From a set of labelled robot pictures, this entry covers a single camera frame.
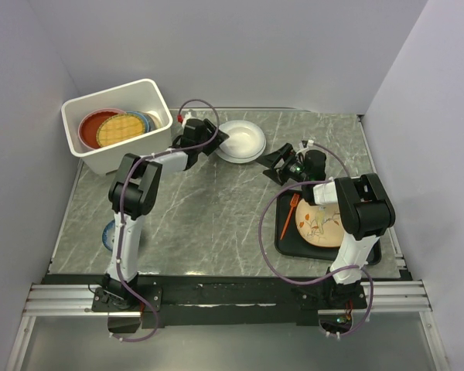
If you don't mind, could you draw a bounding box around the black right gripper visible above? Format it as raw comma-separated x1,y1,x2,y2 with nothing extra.
257,143,310,186

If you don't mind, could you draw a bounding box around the white deep plate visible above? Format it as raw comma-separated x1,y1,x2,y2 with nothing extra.
216,135,266,164
217,120,266,163

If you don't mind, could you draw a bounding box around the beige floral plate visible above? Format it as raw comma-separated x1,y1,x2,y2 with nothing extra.
147,111,166,130

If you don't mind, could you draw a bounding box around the yellow woven plate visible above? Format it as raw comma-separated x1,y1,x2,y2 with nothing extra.
96,113,146,147

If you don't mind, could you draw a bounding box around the red plate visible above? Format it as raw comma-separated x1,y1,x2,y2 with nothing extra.
78,108,124,150

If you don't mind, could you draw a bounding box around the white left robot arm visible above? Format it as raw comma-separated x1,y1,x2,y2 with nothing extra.
101,118,229,311

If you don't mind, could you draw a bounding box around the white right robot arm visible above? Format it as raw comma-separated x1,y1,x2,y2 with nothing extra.
256,141,395,308

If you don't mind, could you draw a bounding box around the white plastic bin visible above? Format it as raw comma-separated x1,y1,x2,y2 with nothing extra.
61,78,173,175

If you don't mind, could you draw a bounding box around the orange fork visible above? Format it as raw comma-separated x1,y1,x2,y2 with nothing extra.
280,193,300,240

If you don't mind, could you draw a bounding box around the beige plate on tray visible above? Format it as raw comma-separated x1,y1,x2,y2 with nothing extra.
295,199,344,248

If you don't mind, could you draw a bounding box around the black tray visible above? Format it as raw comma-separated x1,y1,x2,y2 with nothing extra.
275,191,381,265

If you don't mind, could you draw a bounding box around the blue white patterned bowl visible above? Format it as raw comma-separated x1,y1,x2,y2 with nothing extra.
101,220,115,252

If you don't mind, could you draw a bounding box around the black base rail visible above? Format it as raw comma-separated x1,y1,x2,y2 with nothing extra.
88,274,372,329

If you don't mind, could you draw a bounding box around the aluminium frame rail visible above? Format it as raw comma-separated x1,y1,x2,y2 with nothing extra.
5,281,431,370

